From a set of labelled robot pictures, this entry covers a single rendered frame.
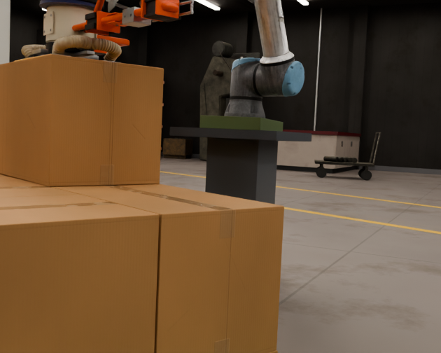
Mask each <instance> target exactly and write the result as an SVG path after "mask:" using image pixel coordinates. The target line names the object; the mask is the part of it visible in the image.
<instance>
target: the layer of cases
mask: <svg viewBox="0 0 441 353"><path fill-rule="evenodd" d="M283 227H284V206H282V205H275V204H270V203H266V202H258V201H254V200H247V199H242V198H235V197H230V196H226V195H219V194H215V193H207V192H203V191H195V190H191V189H187V188H179V187H175V186H168V185H163V184H142V185H113V186H56V187H49V186H44V185H41V184H36V183H33V182H30V181H25V180H22V179H18V178H15V177H11V176H7V175H4V174H0V353H268V352H273V351H275V350H277V331H278V318H279V293H280V279H281V254H282V241H283Z"/></svg>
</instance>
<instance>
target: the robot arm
mask: <svg viewBox="0 0 441 353"><path fill-rule="evenodd" d="M106 1H107V2H108V12H109V13H110V12H111V11H112V10H113V9H114V8H115V5H116V2H117V1H118V0H106ZM254 4H255V11H256V16H257V20H258V28H259V32H260V40H261V44H262V52H263V57H262V58H261V59H260V58H254V57H247V58H241V59H238V60H235V61H234V62H233V64H232V70H231V72H232V73H231V84H230V102H229V104H228V106H227V108H226V111H225V114H224V116H238V117H256V118H265V112H264V109H263V105H262V101H263V97H288V96H294V95H296V94H298V93H299V92H300V91H301V88H302V86H303V83H304V80H305V75H304V73H305V71H304V67H303V66H302V64H301V62H298V61H295V58H294V54H292V52H290V51H289V50H288V42H287V38H286V29H285V24H284V15H283V11H282V5H281V0H254Z"/></svg>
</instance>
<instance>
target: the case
mask: <svg viewBox="0 0 441 353"><path fill-rule="evenodd" d="M163 80H164V69H163V68H158V67H147V66H141V65H135V64H125V63H119V62H109V61H103V60H93V59H87V58H81V57H70V56H65V55H54V54H52V55H45V56H41V57H34V58H30V59H26V60H20V61H16V62H9V63H5V64H0V174H4V175H7V176H10V177H15V178H18V179H22V180H25V181H30V182H33V183H36V184H41V185H44V186H49V187H56V186H113V185H142V184H159V183H160V152H161V134H162V98H163Z"/></svg>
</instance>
